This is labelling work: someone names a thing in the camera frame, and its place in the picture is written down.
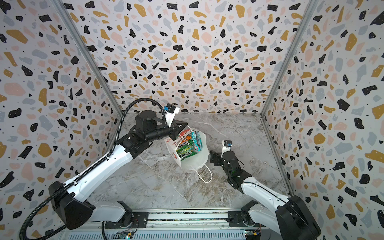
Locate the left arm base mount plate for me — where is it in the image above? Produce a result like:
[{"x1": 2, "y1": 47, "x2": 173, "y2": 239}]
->
[{"x1": 105, "y1": 212, "x2": 149, "y2": 230}]

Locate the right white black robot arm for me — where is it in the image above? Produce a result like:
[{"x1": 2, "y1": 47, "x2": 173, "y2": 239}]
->
[{"x1": 210, "y1": 151, "x2": 321, "y2": 240}]

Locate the teal Fox's mint candy bag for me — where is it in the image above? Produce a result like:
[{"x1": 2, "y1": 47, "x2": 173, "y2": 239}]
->
[{"x1": 190, "y1": 132, "x2": 203, "y2": 152}]

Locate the small circuit board with wires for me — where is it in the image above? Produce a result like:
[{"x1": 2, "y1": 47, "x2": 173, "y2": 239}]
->
[{"x1": 113, "y1": 231, "x2": 134, "y2": 240}]

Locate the right aluminium corner post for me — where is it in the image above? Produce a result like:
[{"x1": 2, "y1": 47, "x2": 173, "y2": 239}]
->
[{"x1": 261, "y1": 0, "x2": 319, "y2": 120}]

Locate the green candy bag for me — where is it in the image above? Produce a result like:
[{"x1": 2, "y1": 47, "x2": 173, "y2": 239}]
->
[{"x1": 176, "y1": 135, "x2": 197, "y2": 161}]

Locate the left aluminium corner post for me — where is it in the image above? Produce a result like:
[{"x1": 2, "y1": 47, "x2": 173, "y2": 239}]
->
[{"x1": 52, "y1": 0, "x2": 123, "y2": 118}]

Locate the white floral paper bag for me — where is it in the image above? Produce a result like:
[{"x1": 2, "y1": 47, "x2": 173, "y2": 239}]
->
[{"x1": 164, "y1": 127, "x2": 213, "y2": 183}]

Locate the aluminium corner post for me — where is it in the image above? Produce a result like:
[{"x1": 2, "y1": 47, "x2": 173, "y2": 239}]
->
[
  {"x1": 52, "y1": 0, "x2": 123, "y2": 118},
  {"x1": 261, "y1": 0, "x2": 319, "y2": 120}
]

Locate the black corrugated cable conduit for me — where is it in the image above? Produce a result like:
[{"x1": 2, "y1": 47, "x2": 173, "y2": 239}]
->
[{"x1": 19, "y1": 97, "x2": 165, "y2": 240}]

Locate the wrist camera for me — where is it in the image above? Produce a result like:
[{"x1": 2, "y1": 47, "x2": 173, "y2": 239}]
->
[
  {"x1": 221, "y1": 140, "x2": 232, "y2": 157},
  {"x1": 164, "y1": 104, "x2": 180, "y2": 128}
]

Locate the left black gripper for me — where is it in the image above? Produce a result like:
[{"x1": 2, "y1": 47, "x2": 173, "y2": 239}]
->
[{"x1": 146, "y1": 119, "x2": 188, "y2": 143}]

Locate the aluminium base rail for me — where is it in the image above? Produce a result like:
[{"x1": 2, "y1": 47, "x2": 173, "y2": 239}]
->
[{"x1": 59, "y1": 209, "x2": 282, "y2": 240}]

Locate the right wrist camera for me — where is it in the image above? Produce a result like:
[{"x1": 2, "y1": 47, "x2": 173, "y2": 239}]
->
[{"x1": 221, "y1": 140, "x2": 232, "y2": 157}]

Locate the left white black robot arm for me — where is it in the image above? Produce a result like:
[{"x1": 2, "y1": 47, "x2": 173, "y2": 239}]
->
[{"x1": 49, "y1": 111, "x2": 188, "y2": 230}]

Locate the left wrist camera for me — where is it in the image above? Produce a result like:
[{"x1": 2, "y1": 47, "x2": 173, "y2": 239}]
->
[{"x1": 164, "y1": 104, "x2": 180, "y2": 128}]

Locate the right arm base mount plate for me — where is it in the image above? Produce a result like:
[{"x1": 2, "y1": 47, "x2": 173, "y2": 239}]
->
[{"x1": 226, "y1": 211, "x2": 256, "y2": 228}]

